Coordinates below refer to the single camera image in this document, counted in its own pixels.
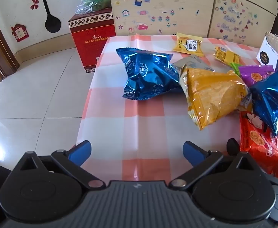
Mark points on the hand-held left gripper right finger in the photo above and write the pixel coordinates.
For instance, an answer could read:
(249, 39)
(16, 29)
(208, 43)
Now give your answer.
(193, 153)

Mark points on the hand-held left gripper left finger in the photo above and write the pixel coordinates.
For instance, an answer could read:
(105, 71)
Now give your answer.
(80, 151)

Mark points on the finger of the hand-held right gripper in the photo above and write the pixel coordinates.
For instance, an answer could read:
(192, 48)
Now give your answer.
(232, 146)

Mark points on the red noodle snack packet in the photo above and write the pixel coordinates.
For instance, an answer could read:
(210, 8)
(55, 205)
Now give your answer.
(262, 147)

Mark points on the purple noodle snack packet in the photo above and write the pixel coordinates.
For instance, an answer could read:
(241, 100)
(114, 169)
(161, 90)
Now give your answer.
(255, 74)

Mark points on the small yellow snack packet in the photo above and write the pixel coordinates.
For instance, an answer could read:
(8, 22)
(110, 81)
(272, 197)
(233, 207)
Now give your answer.
(226, 56)

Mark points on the silver foil snack packet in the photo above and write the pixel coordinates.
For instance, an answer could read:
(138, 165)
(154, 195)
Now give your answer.
(193, 63)

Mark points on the cardboard box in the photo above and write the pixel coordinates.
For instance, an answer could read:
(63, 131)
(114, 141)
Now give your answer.
(269, 52)

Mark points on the yellow waffle packet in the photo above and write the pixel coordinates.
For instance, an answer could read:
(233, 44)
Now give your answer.
(188, 45)

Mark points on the orange checked tablecloth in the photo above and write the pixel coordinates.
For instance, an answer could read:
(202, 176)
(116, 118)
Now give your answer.
(153, 128)

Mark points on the yellow potato chip bag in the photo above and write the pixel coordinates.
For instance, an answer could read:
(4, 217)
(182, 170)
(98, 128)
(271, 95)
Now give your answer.
(212, 95)

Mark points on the large blue foil snack bag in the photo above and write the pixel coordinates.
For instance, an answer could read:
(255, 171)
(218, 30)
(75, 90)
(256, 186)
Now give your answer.
(146, 73)
(272, 99)

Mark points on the green snack packet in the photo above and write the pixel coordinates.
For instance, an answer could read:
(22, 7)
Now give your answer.
(235, 67)

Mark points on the red carton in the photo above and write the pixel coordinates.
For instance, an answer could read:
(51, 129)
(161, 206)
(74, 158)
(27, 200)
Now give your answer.
(91, 40)

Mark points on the red house socket sticker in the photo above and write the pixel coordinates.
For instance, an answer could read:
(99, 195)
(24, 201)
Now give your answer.
(20, 32)

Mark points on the beige cabinet with stickers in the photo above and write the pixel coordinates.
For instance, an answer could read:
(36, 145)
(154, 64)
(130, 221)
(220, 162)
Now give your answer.
(177, 9)

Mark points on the brown door frame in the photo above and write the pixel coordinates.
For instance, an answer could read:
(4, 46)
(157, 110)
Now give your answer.
(1, 52)

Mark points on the black vase wall sticker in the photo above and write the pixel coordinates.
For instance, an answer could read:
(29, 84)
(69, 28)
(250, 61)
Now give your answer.
(52, 21)

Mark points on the red flower wall sticker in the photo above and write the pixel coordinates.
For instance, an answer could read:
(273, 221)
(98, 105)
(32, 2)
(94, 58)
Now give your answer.
(34, 3)

